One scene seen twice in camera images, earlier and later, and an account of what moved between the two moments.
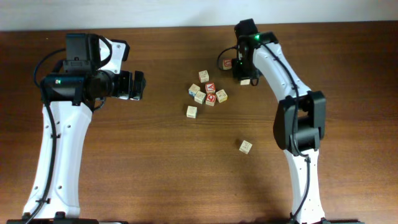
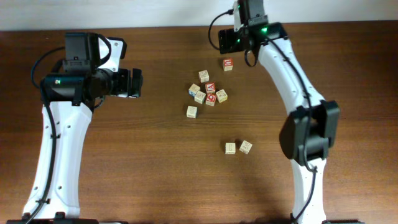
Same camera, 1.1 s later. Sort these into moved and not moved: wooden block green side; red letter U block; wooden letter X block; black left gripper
Moved: wooden block green side
Not moved: black left gripper; wooden letter X block; red letter U block
